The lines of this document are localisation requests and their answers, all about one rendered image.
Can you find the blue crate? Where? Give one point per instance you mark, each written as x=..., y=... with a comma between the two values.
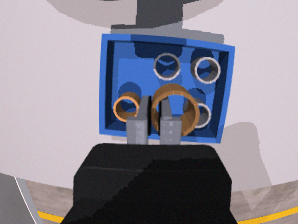
x=126, y=65

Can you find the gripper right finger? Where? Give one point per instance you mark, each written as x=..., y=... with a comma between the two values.
x=169, y=128

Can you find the grey metal sleeve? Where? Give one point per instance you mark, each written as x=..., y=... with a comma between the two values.
x=204, y=117
x=174, y=74
x=215, y=70

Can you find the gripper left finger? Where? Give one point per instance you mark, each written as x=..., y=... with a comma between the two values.
x=138, y=127

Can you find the bronze bushing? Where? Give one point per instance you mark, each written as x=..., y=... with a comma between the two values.
x=119, y=112
x=191, y=116

